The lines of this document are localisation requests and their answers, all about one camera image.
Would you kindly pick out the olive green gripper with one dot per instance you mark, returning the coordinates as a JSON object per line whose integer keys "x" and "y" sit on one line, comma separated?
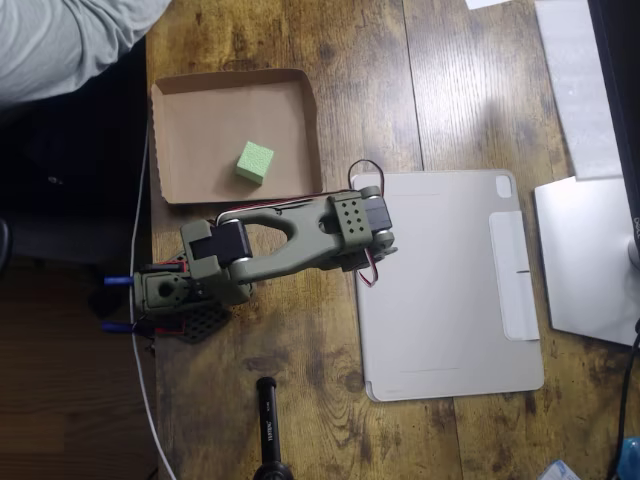
{"x": 358, "y": 260}

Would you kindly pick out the green foam cube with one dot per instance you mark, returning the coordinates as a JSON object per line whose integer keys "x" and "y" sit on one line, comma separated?
{"x": 255, "y": 162}

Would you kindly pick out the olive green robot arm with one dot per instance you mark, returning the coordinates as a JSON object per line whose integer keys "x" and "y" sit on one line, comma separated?
{"x": 300, "y": 235}

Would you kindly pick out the brown cardboard tray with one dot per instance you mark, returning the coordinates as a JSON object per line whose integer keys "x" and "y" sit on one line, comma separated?
{"x": 200, "y": 125}

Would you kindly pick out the beige tablet folio case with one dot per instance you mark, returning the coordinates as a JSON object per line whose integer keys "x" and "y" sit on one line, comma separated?
{"x": 450, "y": 300}

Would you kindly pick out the silver monitor stand base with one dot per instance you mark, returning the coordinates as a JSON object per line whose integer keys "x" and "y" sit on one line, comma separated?
{"x": 585, "y": 260}

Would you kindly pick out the white paper sheet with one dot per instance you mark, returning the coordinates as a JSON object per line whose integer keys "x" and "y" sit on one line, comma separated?
{"x": 484, "y": 3}

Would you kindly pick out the white printed packet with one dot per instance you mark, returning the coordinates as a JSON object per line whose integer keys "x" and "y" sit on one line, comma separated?
{"x": 561, "y": 471}

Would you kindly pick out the black Dell monitor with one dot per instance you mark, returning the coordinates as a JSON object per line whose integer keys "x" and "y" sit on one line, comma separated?
{"x": 620, "y": 75}

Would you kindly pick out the grey chair part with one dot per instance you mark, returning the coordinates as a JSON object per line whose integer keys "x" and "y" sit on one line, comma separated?
{"x": 70, "y": 242}

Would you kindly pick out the blue round object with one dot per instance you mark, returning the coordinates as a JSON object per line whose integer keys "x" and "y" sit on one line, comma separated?
{"x": 631, "y": 456}

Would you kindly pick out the person in grey shirt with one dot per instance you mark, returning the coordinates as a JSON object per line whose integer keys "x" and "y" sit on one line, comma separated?
{"x": 60, "y": 45}

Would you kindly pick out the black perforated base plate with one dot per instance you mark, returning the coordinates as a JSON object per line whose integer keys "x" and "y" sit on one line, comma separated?
{"x": 205, "y": 325}

